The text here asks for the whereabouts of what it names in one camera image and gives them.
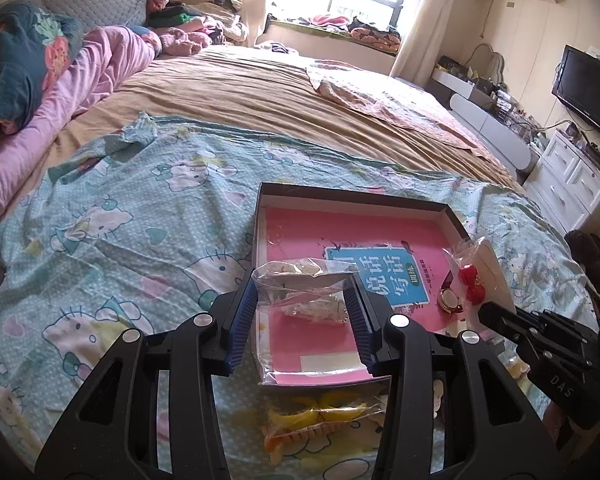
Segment clothes on window sill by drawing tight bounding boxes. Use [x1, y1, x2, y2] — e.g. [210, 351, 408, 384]
[298, 14, 402, 54]

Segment bagged silver bracelet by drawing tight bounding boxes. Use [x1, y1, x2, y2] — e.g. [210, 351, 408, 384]
[251, 257, 366, 386]

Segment dark floral pillow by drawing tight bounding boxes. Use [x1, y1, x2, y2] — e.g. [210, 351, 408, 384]
[0, 0, 83, 134]

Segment dark cardboard box tray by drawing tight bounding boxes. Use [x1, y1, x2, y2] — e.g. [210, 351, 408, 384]
[253, 183, 514, 387]

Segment grey white dresser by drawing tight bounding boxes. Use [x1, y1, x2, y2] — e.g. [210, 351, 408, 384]
[426, 68, 538, 181]

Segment right cream curtain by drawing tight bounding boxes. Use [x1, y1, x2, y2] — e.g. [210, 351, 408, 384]
[390, 0, 454, 87]

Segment bagged yellow hair clips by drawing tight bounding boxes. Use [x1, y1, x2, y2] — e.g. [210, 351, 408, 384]
[262, 388, 386, 464]

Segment bagged red earrings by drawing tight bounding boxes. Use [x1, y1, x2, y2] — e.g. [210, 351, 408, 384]
[443, 236, 515, 313]

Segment pink floral blanket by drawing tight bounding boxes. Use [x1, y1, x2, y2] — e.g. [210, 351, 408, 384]
[306, 60, 488, 157]

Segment dark red wristwatch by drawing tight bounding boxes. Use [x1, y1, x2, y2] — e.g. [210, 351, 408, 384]
[437, 271, 464, 315]

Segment pink quilt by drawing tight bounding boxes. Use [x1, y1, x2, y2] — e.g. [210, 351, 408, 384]
[0, 26, 161, 219]

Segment black television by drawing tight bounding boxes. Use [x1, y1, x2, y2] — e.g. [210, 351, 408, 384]
[552, 46, 600, 132]

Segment vanity mirror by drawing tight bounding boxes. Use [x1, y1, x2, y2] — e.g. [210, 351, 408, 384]
[466, 44, 505, 86]

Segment Hello Kitty bed sheet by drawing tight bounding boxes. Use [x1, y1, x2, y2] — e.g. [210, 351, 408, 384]
[0, 115, 595, 470]

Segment grey padded headboard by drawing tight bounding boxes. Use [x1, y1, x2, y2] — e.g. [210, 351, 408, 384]
[0, 0, 148, 30]

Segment clothes pile on bed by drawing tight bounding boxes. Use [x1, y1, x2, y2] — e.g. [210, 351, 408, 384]
[146, 0, 249, 56]

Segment white drawer cabinet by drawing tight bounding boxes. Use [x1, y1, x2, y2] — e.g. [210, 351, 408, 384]
[524, 131, 600, 234]

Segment tan bed sheet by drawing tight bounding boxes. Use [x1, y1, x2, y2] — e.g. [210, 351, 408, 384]
[28, 47, 520, 190]

